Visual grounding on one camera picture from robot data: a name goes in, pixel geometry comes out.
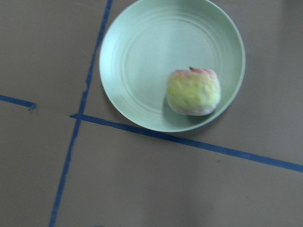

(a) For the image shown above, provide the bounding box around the pink-yellow peach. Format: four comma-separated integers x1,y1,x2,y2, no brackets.
166,67,221,116

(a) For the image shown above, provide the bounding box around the green plate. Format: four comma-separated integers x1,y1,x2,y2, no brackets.
99,0,246,132

